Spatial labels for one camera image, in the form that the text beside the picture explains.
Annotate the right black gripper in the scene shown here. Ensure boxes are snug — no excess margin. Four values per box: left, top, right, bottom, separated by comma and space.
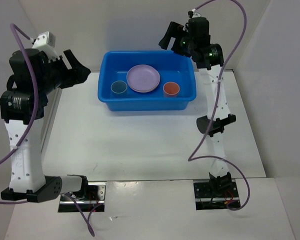
157, 21, 194, 58

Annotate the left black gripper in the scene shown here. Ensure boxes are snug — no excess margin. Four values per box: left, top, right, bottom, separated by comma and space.
36, 49, 91, 95

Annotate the blue plastic cup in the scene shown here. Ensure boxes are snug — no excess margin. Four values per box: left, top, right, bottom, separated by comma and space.
110, 80, 128, 98

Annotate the purple plastic plate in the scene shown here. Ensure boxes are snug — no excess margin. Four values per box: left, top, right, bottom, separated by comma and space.
126, 64, 161, 91

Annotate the red plastic cup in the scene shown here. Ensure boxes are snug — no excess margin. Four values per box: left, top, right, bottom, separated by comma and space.
163, 82, 180, 98

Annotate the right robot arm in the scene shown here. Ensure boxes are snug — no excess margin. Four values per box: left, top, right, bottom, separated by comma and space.
166, 15, 237, 198

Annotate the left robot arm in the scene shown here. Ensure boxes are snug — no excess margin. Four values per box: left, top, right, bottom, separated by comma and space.
0, 24, 91, 205

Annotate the blue plastic bin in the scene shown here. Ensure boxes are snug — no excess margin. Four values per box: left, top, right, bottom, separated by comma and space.
97, 50, 197, 112

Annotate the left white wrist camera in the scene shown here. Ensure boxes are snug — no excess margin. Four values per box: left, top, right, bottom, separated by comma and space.
32, 31, 56, 49

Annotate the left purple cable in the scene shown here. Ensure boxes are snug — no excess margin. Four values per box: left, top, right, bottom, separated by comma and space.
0, 23, 105, 237

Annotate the purple cable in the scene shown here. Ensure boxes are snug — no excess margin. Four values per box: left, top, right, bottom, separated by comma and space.
0, 23, 105, 237
187, 0, 251, 211

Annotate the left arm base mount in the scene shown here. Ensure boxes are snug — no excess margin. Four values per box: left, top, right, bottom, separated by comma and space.
58, 181, 107, 213

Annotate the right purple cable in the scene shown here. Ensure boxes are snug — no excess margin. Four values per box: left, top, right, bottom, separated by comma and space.
187, 0, 251, 211

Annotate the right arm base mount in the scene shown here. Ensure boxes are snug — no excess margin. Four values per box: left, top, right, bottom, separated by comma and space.
193, 180, 241, 211

